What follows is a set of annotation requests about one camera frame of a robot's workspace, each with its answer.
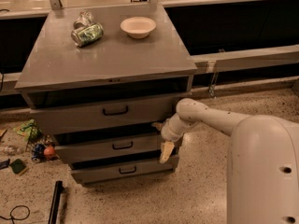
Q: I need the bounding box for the green soda can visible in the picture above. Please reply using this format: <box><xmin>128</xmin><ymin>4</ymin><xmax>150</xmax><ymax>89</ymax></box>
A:
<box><xmin>71</xmin><ymin>22</ymin><xmax>104</xmax><ymax>48</ymax></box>

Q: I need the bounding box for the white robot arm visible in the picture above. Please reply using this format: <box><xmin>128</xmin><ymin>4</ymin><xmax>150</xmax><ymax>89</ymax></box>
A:
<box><xmin>152</xmin><ymin>98</ymin><xmax>299</xmax><ymax>224</ymax></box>

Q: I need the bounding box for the grey drawer cabinet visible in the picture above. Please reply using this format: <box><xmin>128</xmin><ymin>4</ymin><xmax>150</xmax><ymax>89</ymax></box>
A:
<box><xmin>15</xmin><ymin>5</ymin><xmax>196</xmax><ymax>172</ymax></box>

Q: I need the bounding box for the blue can on floor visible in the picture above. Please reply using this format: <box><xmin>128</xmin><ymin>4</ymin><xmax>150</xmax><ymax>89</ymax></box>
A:
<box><xmin>32</xmin><ymin>144</ymin><xmax>45</xmax><ymax>163</ymax></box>

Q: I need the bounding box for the black cable on floor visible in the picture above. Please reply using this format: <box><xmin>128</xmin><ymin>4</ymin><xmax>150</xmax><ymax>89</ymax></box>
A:
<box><xmin>0</xmin><ymin>204</ymin><xmax>31</xmax><ymax>224</ymax></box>

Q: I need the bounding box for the grey bottom drawer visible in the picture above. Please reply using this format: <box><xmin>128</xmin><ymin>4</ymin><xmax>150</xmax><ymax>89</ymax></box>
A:
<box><xmin>71</xmin><ymin>155</ymin><xmax>179</xmax><ymax>185</ymax></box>

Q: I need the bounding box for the dark small packet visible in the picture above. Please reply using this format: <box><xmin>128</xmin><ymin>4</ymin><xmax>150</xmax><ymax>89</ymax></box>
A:
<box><xmin>0</xmin><ymin>160</ymin><xmax>10</xmax><ymax>170</ymax></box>

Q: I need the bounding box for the grey drawer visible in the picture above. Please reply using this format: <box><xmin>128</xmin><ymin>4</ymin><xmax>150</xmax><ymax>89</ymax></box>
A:
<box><xmin>71</xmin><ymin>155</ymin><xmax>179</xmax><ymax>185</ymax></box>
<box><xmin>55</xmin><ymin>133</ymin><xmax>164</xmax><ymax>163</ymax></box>
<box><xmin>31</xmin><ymin>93</ymin><xmax>186</xmax><ymax>134</ymax></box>

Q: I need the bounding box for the silver crushed can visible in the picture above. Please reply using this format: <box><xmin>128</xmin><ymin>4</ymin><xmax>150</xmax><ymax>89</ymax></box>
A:
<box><xmin>73</xmin><ymin>10</ymin><xmax>93</xmax><ymax>29</ymax></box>

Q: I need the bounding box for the orange round fruit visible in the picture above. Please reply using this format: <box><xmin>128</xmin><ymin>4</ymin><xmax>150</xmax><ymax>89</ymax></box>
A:
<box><xmin>44</xmin><ymin>147</ymin><xmax>56</xmax><ymax>160</ymax></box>

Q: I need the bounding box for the grey top drawer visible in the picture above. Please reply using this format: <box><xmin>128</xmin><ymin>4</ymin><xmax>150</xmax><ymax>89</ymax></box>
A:
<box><xmin>31</xmin><ymin>93</ymin><xmax>186</xmax><ymax>134</ymax></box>

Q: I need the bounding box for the green sponge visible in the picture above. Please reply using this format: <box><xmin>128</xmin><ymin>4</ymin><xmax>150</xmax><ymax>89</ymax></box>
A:
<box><xmin>9</xmin><ymin>159</ymin><xmax>28</xmax><ymax>175</ymax></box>

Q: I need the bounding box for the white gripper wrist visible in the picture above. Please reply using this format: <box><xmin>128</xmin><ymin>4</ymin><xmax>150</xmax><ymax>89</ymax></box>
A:
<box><xmin>151</xmin><ymin>114</ymin><xmax>197</xmax><ymax>163</ymax></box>

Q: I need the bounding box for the clear plastic bottle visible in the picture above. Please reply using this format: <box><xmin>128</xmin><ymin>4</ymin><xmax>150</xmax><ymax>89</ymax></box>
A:
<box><xmin>0</xmin><ymin>146</ymin><xmax>23</xmax><ymax>156</ymax></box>

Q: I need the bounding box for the black bar on floor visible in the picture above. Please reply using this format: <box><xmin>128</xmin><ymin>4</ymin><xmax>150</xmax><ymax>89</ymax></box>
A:
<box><xmin>48</xmin><ymin>181</ymin><xmax>64</xmax><ymax>224</ymax></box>

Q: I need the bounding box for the white paper bowl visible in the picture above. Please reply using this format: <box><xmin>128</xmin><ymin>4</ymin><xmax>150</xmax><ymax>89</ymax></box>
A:
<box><xmin>121</xmin><ymin>17</ymin><xmax>156</xmax><ymax>39</ymax></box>

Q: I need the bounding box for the green chip bag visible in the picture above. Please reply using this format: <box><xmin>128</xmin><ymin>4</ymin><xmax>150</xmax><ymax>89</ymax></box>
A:
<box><xmin>13</xmin><ymin>119</ymin><xmax>42</xmax><ymax>142</ymax></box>

